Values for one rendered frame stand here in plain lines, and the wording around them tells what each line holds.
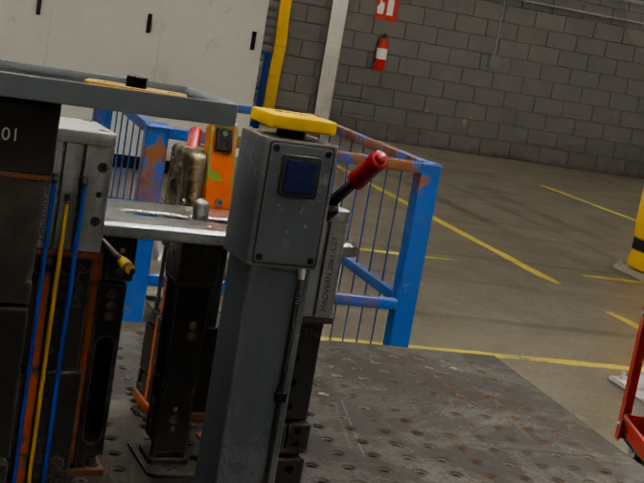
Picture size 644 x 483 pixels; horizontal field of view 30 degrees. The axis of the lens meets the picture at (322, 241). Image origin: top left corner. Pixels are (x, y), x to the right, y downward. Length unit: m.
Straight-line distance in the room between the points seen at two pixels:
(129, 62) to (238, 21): 0.88
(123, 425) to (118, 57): 7.62
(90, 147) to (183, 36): 8.05
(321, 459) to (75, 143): 0.62
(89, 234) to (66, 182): 0.05
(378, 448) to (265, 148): 0.72
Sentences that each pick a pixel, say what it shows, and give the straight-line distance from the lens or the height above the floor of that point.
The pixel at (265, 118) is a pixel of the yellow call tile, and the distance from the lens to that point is 1.04.
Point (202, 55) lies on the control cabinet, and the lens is 9.22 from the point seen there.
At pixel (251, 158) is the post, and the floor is 1.12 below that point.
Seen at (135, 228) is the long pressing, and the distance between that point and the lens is 1.29.
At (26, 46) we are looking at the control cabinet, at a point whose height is 0.79.
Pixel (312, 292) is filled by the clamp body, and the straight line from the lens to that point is 1.25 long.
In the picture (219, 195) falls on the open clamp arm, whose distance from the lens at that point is 1.54.
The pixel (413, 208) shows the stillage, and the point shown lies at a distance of 3.24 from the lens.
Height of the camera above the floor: 1.23
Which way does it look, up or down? 10 degrees down
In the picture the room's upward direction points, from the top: 10 degrees clockwise
